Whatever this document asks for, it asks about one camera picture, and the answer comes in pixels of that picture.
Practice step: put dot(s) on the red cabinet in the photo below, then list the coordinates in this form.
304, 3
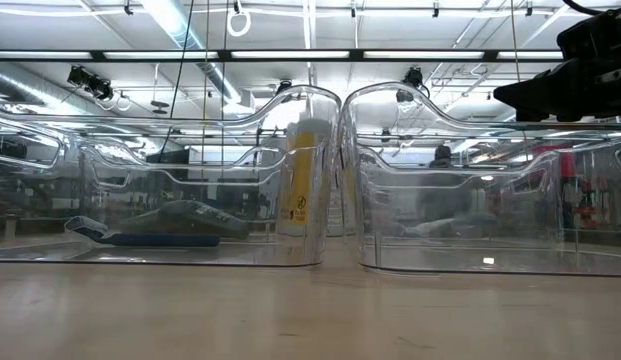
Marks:
567, 162

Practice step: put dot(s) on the yellow canister with white lid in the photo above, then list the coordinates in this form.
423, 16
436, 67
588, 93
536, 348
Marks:
302, 170

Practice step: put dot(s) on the black hanging camera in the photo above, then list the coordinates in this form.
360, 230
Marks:
414, 77

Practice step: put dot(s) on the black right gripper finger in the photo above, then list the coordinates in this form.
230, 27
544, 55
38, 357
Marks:
529, 115
534, 92

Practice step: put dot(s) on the person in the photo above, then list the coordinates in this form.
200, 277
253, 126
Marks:
442, 200

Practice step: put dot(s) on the clear plastic bin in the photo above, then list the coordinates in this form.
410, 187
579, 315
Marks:
440, 260
40, 252

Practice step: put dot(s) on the blue razor with clear cap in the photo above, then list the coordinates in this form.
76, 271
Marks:
165, 240

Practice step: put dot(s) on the red equipment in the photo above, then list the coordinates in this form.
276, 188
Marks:
587, 210

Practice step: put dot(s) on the small black ceiling fixture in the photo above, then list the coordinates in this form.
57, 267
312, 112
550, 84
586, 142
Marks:
284, 87

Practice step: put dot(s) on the black beam with light strips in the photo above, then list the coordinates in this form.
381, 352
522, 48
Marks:
357, 55

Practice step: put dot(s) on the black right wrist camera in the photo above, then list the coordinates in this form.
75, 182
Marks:
595, 32

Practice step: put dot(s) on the black ceiling camera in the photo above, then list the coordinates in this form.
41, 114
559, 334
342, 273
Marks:
90, 82

